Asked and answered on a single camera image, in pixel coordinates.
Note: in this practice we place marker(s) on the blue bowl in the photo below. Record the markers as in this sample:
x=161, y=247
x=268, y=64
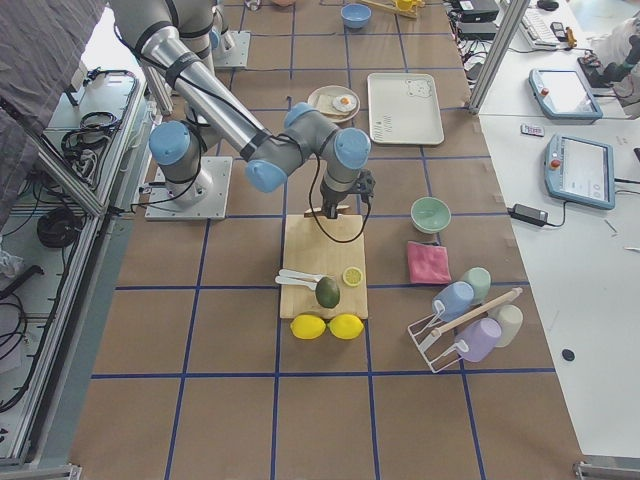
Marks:
x=355, y=16

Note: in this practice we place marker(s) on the wooden dish rack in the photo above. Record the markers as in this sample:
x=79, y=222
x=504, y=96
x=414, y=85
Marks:
x=389, y=6

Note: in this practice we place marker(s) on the near teach pendant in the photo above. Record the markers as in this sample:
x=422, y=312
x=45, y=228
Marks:
x=580, y=170

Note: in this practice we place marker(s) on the bottom bread slice on plate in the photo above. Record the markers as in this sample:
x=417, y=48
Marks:
x=324, y=105

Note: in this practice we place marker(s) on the cream round plate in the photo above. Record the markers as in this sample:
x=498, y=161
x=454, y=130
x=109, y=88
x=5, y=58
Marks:
x=334, y=90

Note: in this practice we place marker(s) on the far teach pendant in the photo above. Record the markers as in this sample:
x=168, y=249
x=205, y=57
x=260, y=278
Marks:
x=564, y=97

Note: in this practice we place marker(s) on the green bowl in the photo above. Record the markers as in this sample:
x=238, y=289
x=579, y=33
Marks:
x=430, y=215

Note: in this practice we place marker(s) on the pink folded cloth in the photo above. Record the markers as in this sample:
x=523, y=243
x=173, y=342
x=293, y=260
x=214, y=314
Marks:
x=428, y=264

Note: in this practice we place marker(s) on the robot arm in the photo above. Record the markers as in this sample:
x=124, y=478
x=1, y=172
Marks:
x=203, y=28
x=174, y=37

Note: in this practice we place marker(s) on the lemon slice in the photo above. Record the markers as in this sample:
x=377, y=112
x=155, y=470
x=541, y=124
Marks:
x=352, y=276

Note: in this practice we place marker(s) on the green mug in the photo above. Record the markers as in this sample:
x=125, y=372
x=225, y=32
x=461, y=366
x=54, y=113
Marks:
x=480, y=281

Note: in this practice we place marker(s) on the teach pendant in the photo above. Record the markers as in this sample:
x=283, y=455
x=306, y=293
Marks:
x=580, y=170
x=564, y=97

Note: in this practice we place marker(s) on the yellow lemon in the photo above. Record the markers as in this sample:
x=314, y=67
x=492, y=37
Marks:
x=346, y=326
x=307, y=326

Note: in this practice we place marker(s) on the green avocado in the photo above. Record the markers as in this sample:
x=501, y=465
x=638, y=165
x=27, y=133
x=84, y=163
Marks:
x=327, y=292

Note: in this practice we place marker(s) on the left yellow lemon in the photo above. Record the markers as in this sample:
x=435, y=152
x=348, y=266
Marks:
x=307, y=326

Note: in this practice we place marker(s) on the fried egg toy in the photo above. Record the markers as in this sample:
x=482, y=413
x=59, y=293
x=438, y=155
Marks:
x=344, y=103

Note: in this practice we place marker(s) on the cream bear serving tray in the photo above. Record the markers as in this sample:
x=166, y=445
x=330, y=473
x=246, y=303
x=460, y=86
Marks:
x=404, y=109

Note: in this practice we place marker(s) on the wooden rolling pin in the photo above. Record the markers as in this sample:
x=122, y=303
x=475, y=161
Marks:
x=498, y=301

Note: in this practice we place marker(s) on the aluminium frame post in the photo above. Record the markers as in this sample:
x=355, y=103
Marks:
x=506, y=31

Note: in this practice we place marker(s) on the blue mug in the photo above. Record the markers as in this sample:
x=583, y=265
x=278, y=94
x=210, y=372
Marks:
x=452, y=301

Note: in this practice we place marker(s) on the right yellow lemon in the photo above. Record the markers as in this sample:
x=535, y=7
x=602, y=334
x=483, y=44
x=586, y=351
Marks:
x=346, y=326

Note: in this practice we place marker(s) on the cream mug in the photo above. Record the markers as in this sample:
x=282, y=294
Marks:
x=510, y=319

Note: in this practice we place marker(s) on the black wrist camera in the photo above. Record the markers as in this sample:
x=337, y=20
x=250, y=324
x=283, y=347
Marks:
x=365, y=185

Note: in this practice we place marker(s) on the purple mug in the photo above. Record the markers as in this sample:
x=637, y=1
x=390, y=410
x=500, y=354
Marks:
x=476, y=341

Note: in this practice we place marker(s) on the yellow cup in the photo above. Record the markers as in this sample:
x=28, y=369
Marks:
x=404, y=5

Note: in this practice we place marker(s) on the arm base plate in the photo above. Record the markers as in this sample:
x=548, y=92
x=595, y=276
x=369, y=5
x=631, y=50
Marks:
x=230, y=49
x=205, y=199

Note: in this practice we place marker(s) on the black power adapter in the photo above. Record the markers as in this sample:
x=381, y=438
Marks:
x=527, y=214

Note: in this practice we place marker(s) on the white wire cup rack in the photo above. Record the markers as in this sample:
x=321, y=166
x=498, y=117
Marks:
x=434, y=339

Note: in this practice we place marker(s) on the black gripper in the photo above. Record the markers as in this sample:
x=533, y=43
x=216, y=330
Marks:
x=330, y=199

